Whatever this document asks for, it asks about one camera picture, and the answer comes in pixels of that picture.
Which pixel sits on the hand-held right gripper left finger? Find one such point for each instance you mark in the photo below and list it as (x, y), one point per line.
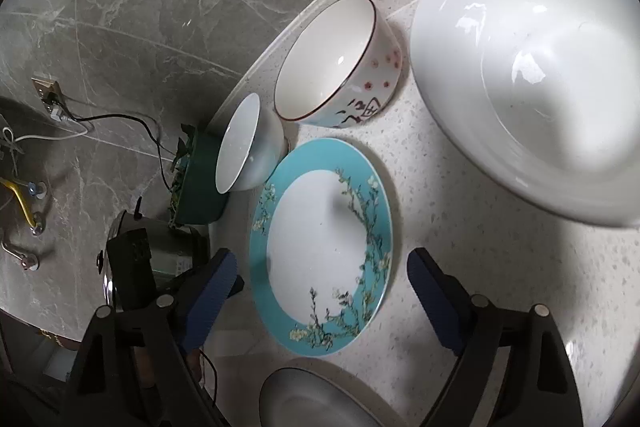
(212, 299)

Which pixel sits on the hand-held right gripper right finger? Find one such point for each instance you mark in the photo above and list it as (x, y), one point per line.
(436, 302)

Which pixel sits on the red dotted brown-rimmed bowl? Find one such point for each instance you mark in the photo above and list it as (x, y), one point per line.
(320, 57)

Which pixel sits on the green planter with plant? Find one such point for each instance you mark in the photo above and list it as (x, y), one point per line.
(200, 187)

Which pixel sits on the teal floral plate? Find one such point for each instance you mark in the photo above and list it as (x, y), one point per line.
(315, 232)

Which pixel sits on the grey plate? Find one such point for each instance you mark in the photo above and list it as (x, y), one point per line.
(310, 402)

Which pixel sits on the small white bowl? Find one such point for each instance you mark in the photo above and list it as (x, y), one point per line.
(240, 142)

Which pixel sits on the large white bowl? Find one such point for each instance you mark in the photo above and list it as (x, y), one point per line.
(550, 107)

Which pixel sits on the metal wall valve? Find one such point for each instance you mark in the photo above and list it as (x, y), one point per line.
(36, 190)
(22, 259)
(37, 227)

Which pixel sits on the wall outlet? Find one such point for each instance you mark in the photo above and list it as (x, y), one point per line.
(46, 94)

